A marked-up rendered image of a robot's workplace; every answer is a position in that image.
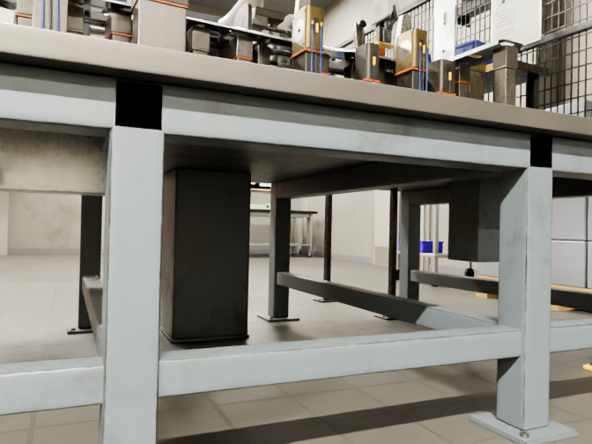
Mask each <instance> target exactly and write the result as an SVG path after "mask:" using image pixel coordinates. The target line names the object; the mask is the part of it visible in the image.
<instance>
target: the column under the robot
mask: <svg viewBox="0 0 592 444"><path fill-rule="evenodd" d="M250 200H251V173H246V172H234V171H220V170H208V169H195V168H182V167H176V168H175V169H173V170H171V171H169V172H167V173H165V174H164V191H163V226H162V261H161V295H160V331H161V332H162V334H163V335H164V336H165V337H166V338H167V339H168V340H169V342H170V343H171V344H173V343H185V342H197V341H210V340H222V339H235V338H247V337H249V334H248V275H249V238H250Z"/></svg>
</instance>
